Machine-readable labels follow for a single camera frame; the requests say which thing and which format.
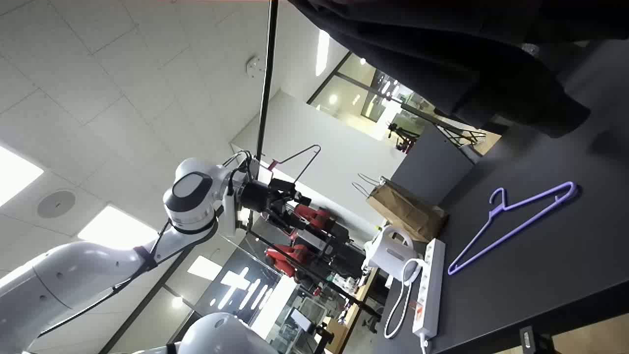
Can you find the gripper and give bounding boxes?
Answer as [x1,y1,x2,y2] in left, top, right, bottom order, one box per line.
[239,181,313,234]

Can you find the black clothes stand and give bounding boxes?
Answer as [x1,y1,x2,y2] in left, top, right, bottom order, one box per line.
[244,0,383,319]

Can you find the purple plastic hanger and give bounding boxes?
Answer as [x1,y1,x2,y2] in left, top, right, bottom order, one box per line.
[447,181,579,276]

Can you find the white electric kettle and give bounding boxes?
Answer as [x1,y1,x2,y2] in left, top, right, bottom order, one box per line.
[363,225,424,283]

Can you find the brown paper bag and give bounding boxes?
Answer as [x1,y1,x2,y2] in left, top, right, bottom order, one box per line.
[351,173,449,243]

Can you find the office chair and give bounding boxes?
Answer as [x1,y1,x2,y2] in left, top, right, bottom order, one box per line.
[362,306,385,336]

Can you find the grey partition board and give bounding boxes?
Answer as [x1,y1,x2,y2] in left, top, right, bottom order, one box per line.
[390,122,475,206]

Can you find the white power strip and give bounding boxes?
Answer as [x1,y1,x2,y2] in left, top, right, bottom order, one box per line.
[411,238,447,341]

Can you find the black garment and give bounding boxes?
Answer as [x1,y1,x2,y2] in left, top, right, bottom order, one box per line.
[287,0,629,139]

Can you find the round ceiling speaker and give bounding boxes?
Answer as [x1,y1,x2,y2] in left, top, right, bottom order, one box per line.
[36,190,77,219]

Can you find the black clamp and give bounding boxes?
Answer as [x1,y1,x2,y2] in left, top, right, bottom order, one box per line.
[519,325,557,354]

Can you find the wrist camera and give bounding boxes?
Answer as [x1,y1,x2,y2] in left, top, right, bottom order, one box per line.
[269,177,297,194]

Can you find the dark wire hanger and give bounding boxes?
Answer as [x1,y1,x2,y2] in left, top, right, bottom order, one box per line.
[267,144,322,186]

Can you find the glass wall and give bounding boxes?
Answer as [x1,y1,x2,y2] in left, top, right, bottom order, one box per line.
[307,51,502,157]

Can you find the white cable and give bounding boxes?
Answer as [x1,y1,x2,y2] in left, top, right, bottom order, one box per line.
[384,258,426,354]

